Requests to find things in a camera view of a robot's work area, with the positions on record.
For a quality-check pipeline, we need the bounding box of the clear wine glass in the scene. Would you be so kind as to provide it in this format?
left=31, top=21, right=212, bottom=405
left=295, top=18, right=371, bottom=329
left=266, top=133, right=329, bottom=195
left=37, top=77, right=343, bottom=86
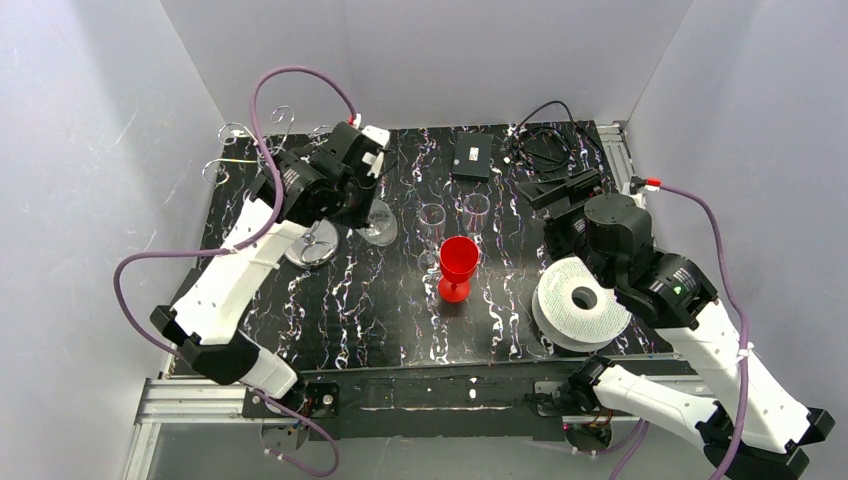
left=356, top=199, right=398, bottom=247
left=417, top=203, right=446, bottom=272

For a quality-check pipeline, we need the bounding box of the clear champagne flute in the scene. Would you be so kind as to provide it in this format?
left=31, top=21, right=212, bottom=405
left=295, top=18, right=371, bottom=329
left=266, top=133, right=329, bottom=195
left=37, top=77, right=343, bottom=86
left=461, top=193, right=491, bottom=241

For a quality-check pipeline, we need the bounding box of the red wine glass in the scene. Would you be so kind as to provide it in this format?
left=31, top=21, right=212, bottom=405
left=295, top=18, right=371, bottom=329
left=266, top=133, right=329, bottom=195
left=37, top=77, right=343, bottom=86
left=437, top=236, right=480, bottom=303

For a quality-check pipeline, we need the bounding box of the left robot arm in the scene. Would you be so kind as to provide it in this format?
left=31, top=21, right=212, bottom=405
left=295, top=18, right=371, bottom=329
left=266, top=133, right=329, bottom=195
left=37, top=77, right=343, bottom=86
left=150, top=122, right=390, bottom=399

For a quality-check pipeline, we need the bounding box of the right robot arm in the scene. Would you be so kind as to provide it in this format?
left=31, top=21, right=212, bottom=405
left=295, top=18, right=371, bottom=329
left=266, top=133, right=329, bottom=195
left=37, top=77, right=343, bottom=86
left=520, top=168, right=835, bottom=479

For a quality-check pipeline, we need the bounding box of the chrome wine glass rack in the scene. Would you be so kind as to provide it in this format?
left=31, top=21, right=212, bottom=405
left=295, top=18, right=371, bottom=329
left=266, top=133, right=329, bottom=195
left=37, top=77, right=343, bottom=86
left=202, top=105, right=339, bottom=270

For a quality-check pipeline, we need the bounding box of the white filament spool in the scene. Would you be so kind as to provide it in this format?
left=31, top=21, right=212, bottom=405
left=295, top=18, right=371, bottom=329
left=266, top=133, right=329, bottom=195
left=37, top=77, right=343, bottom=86
left=532, top=256, right=633, bottom=353

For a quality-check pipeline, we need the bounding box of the black box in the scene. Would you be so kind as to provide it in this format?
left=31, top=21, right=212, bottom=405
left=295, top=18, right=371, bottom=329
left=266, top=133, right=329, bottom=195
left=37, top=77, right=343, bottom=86
left=451, top=132, right=494, bottom=183

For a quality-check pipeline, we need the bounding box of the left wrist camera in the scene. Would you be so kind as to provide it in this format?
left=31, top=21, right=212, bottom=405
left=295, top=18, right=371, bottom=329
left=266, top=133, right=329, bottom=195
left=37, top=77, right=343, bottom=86
left=351, top=113, right=390, bottom=181

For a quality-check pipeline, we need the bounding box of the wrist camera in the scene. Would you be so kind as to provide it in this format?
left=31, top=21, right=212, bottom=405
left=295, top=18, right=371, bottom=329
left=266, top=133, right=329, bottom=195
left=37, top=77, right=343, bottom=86
left=351, top=113, right=390, bottom=181
left=628, top=176, right=662, bottom=210

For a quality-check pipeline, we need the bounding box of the black cable bundle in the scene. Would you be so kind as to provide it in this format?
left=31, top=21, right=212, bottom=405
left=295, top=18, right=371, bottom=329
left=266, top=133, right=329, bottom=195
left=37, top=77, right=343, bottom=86
left=503, top=100, right=601, bottom=183

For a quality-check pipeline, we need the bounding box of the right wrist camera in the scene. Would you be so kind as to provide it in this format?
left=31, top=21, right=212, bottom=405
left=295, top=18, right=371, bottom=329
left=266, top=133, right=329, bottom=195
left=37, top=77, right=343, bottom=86
left=628, top=176, right=662, bottom=210

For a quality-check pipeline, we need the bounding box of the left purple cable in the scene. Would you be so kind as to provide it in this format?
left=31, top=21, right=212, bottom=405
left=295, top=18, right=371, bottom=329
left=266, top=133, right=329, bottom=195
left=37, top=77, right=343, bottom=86
left=112, top=64, right=362, bottom=478

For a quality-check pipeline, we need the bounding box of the purple cable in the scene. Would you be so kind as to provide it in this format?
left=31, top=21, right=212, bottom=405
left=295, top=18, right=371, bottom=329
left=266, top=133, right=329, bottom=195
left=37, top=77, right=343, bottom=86
left=606, top=178, right=753, bottom=480
left=112, top=64, right=362, bottom=478

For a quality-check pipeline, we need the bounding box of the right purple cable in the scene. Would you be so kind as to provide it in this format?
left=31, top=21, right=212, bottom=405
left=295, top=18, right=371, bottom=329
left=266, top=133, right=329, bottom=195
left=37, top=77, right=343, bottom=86
left=606, top=178, right=753, bottom=480

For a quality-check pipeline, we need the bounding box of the aluminium frame rail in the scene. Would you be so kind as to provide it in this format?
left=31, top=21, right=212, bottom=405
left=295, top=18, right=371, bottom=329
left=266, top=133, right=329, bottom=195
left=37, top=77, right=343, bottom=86
left=122, top=377, right=256, bottom=479

